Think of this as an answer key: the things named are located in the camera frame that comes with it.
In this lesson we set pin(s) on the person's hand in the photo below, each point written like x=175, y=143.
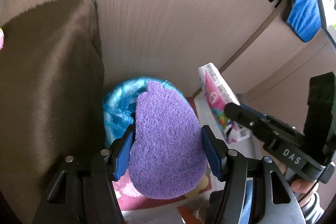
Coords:
x=303, y=189

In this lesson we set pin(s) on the blue-lined trash bin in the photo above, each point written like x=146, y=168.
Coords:
x=164, y=121

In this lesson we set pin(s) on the wooden kitchen cabinet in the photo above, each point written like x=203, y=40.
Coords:
x=170, y=39

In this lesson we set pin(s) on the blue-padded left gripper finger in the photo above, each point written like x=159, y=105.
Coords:
x=108, y=166

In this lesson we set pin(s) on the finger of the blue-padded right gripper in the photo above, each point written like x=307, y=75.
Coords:
x=228, y=166

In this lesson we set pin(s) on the purple pink heart sponge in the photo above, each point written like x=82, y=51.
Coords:
x=165, y=142

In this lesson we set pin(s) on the white colourful snack packet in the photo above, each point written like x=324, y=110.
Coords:
x=218, y=94

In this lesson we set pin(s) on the blue towel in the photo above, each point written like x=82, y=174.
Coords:
x=303, y=17

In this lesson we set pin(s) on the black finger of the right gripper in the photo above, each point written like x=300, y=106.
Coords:
x=247, y=117

